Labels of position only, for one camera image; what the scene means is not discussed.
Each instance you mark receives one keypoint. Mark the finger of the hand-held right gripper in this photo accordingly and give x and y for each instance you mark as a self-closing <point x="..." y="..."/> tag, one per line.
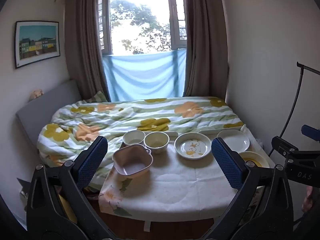
<point x="310" y="132"/>
<point x="283" y="145"/>

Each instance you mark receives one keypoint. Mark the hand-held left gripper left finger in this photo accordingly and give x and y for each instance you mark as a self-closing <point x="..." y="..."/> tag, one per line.
<point x="93" y="160"/>

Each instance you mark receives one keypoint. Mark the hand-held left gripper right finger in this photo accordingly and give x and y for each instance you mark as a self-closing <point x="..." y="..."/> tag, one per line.
<point x="227" y="165"/>

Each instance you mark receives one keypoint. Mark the plain white plate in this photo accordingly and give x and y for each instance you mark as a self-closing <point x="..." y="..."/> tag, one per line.
<point x="235" y="140"/>

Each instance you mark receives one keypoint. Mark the pink square bowl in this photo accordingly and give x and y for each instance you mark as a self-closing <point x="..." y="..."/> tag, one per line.
<point x="132" y="162"/>

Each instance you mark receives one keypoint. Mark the yellow patterned deep plate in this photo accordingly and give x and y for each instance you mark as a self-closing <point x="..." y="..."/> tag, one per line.
<point x="192" y="146"/>

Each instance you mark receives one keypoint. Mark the white bowl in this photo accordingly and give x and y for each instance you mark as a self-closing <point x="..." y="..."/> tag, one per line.
<point x="133" y="138"/>
<point x="156" y="142"/>

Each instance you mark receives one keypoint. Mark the person's right hand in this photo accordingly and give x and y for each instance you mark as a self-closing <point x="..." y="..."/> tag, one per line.
<point x="308" y="200"/>

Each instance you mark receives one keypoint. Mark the floral striped blanket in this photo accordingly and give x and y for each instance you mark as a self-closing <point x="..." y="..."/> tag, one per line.
<point x="120" y="120"/>

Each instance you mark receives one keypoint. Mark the floral white tablecloth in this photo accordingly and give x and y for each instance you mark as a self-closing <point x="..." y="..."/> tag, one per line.
<point x="175" y="180"/>

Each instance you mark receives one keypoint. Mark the black metal rod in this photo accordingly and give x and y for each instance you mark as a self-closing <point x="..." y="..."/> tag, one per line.
<point x="310" y="69"/>

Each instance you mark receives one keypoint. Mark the green striped pillow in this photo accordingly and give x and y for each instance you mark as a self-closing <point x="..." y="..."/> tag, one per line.
<point x="98" y="96"/>

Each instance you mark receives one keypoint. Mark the grey headboard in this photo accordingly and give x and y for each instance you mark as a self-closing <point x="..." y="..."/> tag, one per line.
<point x="47" y="105"/>

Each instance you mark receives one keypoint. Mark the white table leg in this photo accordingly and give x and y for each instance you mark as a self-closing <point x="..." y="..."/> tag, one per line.
<point x="147" y="227"/>

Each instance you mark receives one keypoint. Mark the small plush toy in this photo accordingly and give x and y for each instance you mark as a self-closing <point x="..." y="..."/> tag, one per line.
<point x="37" y="93"/>

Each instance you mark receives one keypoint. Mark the light blue cloth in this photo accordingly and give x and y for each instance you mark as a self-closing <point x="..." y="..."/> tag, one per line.
<point x="145" y="75"/>

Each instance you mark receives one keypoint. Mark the window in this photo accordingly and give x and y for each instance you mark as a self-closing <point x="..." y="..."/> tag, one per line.
<point x="140" y="17"/>

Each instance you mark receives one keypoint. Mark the framed wall picture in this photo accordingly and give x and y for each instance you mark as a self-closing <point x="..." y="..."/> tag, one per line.
<point x="37" y="43"/>

